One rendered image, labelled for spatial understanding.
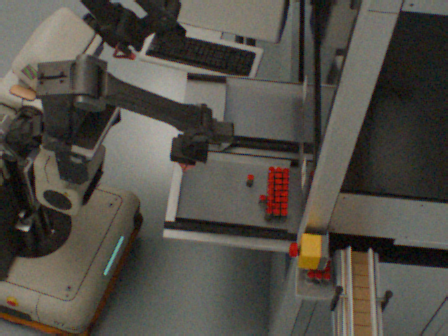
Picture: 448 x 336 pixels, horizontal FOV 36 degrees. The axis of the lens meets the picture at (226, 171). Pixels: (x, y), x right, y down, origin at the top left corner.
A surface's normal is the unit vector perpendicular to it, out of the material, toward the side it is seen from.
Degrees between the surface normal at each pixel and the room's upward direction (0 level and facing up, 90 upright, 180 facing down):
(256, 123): 0
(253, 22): 90
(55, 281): 0
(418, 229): 90
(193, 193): 0
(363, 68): 90
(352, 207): 90
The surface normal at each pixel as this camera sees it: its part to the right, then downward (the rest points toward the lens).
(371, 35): -0.07, 0.80
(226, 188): 0.07, -0.60
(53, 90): -0.19, -0.22
